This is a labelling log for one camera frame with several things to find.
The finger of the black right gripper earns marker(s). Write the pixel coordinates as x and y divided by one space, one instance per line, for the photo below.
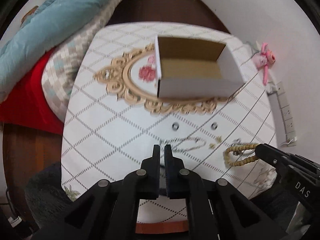
270 154

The white power strip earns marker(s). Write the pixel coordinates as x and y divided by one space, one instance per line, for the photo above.
285 127

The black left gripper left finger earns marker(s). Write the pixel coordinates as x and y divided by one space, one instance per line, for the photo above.
137 185

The pink panther plush toy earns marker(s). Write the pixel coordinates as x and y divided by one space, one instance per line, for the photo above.
263 60

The black fluffy stool cushion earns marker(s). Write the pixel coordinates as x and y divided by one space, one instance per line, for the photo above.
45 197

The red bed sheet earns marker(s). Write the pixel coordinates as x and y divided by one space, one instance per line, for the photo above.
26 105

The checkered mattress pad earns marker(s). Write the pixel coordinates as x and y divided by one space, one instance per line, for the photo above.
63 65

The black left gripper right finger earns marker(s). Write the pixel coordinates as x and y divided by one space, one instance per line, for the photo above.
183 183

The white cardboard box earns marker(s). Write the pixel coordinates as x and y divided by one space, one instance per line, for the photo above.
189 68

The light blue quilt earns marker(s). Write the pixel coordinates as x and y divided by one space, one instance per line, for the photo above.
41 33

